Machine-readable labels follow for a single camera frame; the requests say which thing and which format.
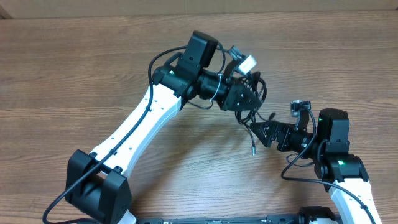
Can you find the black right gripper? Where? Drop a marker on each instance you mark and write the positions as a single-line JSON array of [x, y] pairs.
[[281, 139]]

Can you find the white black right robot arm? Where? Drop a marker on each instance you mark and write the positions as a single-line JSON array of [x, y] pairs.
[[343, 175]]

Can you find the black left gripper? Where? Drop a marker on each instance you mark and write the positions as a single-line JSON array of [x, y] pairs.
[[229, 97]]

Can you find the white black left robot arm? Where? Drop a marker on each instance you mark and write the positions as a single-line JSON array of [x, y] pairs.
[[98, 182]]

